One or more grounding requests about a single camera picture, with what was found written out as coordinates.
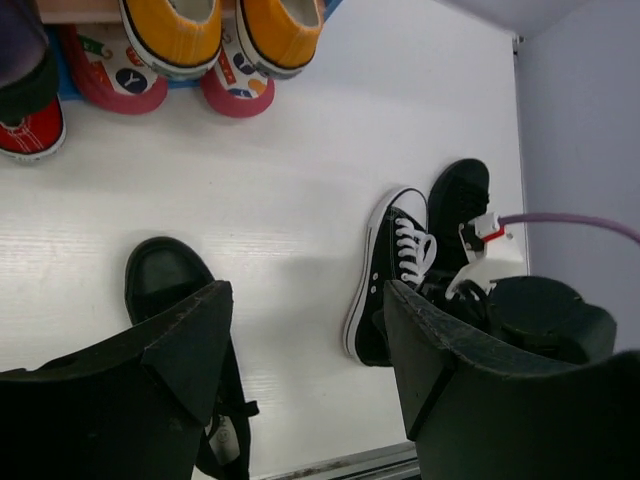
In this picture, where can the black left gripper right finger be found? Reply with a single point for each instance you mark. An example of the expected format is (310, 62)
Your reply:
(476, 407)

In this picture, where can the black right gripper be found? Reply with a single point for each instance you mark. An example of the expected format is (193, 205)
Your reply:
(536, 314)

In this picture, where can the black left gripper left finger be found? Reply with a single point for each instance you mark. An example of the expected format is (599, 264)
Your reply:
(133, 406)

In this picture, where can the orange sneaker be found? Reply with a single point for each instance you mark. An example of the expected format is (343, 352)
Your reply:
(279, 38)
(180, 40)

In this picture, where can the all black sneaker center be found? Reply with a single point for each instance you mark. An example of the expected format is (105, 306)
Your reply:
(161, 272)

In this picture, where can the all black sneaker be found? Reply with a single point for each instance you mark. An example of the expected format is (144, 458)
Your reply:
(161, 272)
(459, 194)

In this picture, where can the all black sneaker right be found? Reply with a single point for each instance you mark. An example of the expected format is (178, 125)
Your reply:
(459, 194)

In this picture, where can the black sneaker white laces near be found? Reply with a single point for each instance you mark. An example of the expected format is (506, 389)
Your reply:
(397, 247)

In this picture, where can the right red sneaker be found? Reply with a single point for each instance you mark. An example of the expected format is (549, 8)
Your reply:
(35, 136)

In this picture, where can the left pink patterned slipper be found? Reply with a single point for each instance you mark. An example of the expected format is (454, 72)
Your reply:
(108, 72)

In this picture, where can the pink patterned slipper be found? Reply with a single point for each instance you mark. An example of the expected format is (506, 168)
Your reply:
(234, 88)
(108, 72)

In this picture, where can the right pink patterned slipper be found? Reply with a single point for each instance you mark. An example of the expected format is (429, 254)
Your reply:
(234, 88)

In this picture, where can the right purple boot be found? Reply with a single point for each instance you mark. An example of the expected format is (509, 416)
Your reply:
(29, 73)

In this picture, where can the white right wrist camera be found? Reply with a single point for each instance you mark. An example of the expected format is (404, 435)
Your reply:
(492, 255)

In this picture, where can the aluminium rail base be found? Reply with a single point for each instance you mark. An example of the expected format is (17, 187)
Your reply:
(392, 462)

